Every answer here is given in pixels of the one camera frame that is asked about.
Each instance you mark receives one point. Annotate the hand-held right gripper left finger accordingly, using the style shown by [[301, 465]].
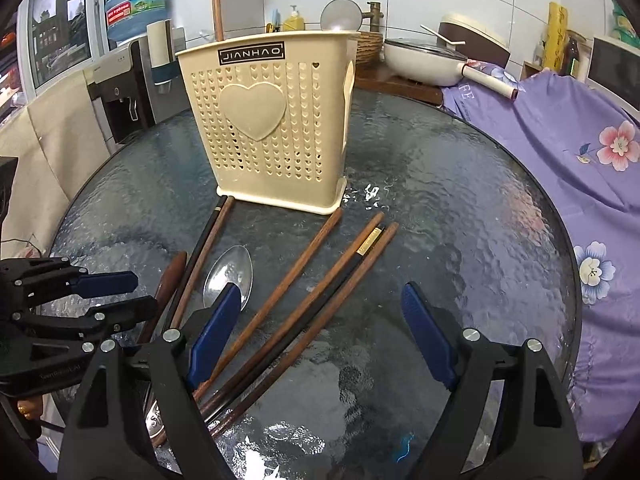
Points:
[[215, 330]]

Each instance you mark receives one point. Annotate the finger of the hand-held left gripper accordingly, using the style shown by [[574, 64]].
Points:
[[107, 282], [130, 310]]

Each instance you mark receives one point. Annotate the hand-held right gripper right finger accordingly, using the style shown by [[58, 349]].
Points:
[[430, 340]]

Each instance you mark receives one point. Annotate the metal spoon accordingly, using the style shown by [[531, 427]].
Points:
[[227, 272]]

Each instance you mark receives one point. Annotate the brown wooden chopstick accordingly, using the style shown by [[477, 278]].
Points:
[[301, 260], [210, 247], [218, 10], [343, 285], [339, 260]]

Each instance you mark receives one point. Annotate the black gold-tipped chopstick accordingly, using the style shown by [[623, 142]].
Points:
[[370, 242], [202, 245]]

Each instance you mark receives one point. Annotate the beige plastic utensil holder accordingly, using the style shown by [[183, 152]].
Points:
[[250, 160]]

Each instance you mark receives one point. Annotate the person's left hand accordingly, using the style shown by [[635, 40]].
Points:
[[27, 410]]

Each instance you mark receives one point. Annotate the beige cloth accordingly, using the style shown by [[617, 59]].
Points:
[[45, 150]]

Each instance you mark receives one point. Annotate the white water dispenser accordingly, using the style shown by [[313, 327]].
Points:
[[120, 100]]

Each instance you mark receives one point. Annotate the purple floral cloth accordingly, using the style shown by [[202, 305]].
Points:
[[550, 160]]

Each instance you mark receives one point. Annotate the white teal cup dispenser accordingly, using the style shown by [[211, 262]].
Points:
[[160, 45]]

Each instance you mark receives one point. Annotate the dark wooden washstand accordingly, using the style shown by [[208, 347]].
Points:
[[395, 87]]

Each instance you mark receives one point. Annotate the white frying pan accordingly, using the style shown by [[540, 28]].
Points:
[[425, 67]]

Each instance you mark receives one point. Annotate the window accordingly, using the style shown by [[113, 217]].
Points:
[[55, 10]]

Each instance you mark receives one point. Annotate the blue water jug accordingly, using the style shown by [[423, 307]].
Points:
[[135, 5]]

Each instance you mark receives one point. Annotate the woven pattern basin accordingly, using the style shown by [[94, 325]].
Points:
[[370, 47]]

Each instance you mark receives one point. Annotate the white rice paddle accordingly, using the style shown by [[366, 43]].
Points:
[[440, 35]]

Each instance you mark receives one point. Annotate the brown white rice cooker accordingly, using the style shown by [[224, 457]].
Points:
[[480, 35]]

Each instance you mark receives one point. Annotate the blue toothbrush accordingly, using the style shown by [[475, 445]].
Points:
[[275, 20]]

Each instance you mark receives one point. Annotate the brown glass bottle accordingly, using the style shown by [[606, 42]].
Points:
[[573, 57]]

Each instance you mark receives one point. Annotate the yellow soap bottle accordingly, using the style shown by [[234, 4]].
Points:
[[294, 22]]

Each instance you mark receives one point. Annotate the white microwave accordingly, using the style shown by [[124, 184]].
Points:
[[615, 70]]

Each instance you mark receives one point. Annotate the bronze faucet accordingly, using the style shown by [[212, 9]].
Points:
[[375, 15]]

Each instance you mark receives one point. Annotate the yellow wrapped roll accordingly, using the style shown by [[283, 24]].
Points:
[[555, 35]]

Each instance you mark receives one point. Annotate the round metal ladle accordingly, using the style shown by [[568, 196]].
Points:
[[340, 15]]

